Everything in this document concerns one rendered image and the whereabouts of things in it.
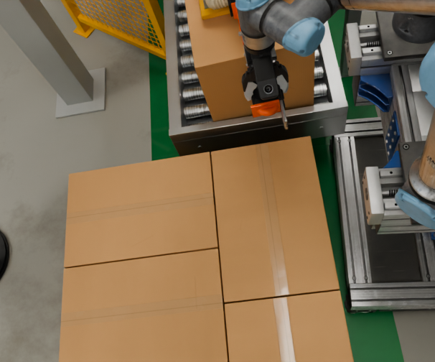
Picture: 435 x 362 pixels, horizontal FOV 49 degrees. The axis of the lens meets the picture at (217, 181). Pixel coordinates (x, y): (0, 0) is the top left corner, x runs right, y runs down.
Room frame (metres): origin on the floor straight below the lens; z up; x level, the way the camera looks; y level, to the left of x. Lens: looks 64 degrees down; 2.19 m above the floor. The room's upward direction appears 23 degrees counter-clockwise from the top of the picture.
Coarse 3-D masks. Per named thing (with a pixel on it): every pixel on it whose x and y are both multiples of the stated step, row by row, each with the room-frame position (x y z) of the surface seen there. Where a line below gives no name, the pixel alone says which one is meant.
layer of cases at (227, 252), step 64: (128, 192) 0.91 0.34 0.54; (192, 192) 0.80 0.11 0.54; (256, 192) 0.69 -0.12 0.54; (320, 192) 0.59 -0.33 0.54; (128, 256) 0.66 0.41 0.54; (192, 256) 0.56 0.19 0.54; (256, 256) 0.47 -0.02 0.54; (320, 256) 0.38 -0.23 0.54; (64, 320) 0.53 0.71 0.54; (128, 320) 0.44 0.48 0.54; (192, 320) 0.35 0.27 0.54; (256, 320) 0.27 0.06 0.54; (320, 320) 0.19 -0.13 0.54
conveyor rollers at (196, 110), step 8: (184, 16) 1.66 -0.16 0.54; (184, 24) 1.60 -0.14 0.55; (184, 32) 1.57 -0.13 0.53; (184, 40) 1.51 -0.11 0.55; (184, 48) 1.49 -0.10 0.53; (184, 56) 1.43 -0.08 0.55; (192, 56) 1.41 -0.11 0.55; (184, 64) 1.40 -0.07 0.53; (192, 64) 1.39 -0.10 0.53; (184, 72) 1.35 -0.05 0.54; (192, 72) 1.33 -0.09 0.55; (320, 72) 1.08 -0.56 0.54; (184, 80) 1.32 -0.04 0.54; (192, 80) 1.30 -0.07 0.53; (192, 88) 1.25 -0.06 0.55; (200, 88) 1.23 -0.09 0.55; (320, 88) 1.00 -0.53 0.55; (184, 96) 1.23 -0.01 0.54; (192, 96) 1.22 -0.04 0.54; (200, 96) 1.21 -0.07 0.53; (200, 104) 1.16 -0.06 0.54; (184, 112) 1.15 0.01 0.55; (192, 112) 1.14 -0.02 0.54; (200, 112) 1.13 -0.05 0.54; (208, 112) 1.12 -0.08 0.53
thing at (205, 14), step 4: (200, 0) 1.20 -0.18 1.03; (204, 0) 1.19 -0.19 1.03; (200, 4) 1.19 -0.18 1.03; (204, 4) 1.17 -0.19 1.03; (200, 8) 1.17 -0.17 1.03; (204, 8) 1.16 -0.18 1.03; (208, 8) 1.16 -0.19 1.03; (224, 8) 1.13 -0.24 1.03; (228, 8) 1.12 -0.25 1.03; (204, 12) 1.15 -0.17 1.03; (208, 12) 1.14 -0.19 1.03; (212, 12) 1.13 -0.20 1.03; (216, 12) 1.13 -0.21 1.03; (220, 12) 1.12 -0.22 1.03; (224, 12) 1.12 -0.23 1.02; (228, 12) 1.12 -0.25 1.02; (204, 16) 1.14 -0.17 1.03; (208, 16) 1.13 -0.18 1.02; (212, 16) 1.13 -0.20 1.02; (216, 16) 1.13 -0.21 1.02
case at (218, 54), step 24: (192, 0) 1.30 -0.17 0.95; (288, 0) 1.13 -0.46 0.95; (192, 24) 1.20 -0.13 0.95; (216, 24) 1.15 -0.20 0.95; (192, 48) 1.10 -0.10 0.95; (216, 48) 1.06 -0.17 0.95; (240, 48) 1.02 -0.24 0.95; (216, 72) 1.00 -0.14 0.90; (240, 72) 0.99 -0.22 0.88; (288, 72) 0.95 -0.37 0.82; (312, 72) 0.93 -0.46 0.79; (216, 96) 1.01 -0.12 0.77; (240, 96) 0.99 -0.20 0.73; (288, 96) 0.95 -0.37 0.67; (312, 96) 0.93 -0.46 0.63; (216, 120) 1.02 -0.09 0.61
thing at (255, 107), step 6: (252, 96) 0.68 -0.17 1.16; (258, 96) 0.68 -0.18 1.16; (252, 102) 0.67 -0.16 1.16; (258, 102) 0.66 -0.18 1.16; (264, 102) 0.65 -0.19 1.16; (270, 102) 0.65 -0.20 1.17; (276, 102) 0.64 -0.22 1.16; (252, 108) 0.65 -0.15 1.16; (258, 108) 0.65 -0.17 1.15; (258, 114) 0.65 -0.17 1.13
